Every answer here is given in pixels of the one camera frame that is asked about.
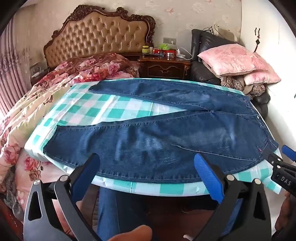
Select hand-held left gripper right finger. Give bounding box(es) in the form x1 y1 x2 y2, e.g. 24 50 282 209
194 153 272 241

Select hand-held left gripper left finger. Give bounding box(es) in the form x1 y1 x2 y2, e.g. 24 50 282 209
23 153 102 241

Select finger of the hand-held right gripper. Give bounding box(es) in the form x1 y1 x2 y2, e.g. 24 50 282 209
264 148 284 166
281 145 296 161

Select blue denim pants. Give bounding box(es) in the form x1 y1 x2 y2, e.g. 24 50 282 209
43 79 279 184

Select person's right hand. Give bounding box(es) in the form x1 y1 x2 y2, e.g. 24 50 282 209
275 191 296 238

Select person's left hand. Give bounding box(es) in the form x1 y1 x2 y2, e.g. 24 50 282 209
108 225 153 241

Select teal white checkered tablecloth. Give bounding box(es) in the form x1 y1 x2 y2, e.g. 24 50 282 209
24 77 285 202

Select small pink pillow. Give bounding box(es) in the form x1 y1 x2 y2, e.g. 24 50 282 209
244 69 282 85

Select brown patterned blanket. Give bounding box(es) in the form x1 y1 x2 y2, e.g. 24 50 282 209
219 75 267 96

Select black leather sofa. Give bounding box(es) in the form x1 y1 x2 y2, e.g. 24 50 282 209
191 29 271 117

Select large pink pillow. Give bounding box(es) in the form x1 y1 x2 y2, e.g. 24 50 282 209
197 44 269 77

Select dark red floral quilt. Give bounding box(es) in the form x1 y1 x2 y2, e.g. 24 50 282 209
37 53 139 87

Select dark wooden nightstand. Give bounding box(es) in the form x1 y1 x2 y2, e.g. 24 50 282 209
137 55 192 80

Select cluttered bedside shelf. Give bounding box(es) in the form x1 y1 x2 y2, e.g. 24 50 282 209
30 61 49 80

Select pink curtain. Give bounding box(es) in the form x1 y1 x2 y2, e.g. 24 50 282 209
0 16 33 117

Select red box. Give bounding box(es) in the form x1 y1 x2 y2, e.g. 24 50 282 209
153 48 177 56

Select tufted tan carved headboard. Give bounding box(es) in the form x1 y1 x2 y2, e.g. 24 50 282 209
43 5 156 70

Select white charger with cable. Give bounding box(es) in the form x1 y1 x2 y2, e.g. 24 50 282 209
177 47 192 61

